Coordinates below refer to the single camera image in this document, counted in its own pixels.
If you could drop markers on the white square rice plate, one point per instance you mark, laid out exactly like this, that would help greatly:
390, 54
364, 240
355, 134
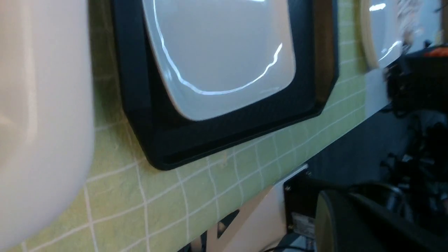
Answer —
217, 56

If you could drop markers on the black serving tray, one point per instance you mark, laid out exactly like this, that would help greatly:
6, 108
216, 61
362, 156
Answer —
168, 140

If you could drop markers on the green checkered tablecloth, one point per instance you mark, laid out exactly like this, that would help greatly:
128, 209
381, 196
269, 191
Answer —
128, 205

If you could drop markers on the large white plastic tub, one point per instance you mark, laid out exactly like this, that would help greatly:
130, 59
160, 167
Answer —
47, 112

